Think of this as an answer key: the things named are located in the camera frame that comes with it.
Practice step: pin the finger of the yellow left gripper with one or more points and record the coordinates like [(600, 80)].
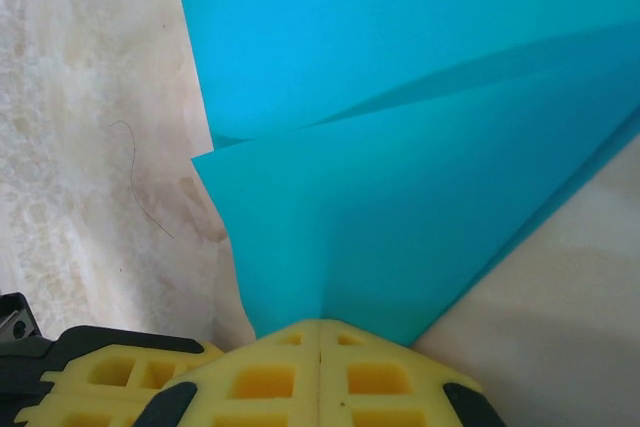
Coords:
[(115, 369), (75, 417)]

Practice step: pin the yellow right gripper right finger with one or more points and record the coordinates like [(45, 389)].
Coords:
[(380, 382)]

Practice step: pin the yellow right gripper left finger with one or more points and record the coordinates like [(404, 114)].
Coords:
[(260, 382)]

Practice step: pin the blue paper sheet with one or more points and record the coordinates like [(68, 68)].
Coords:
[(400, 197)]

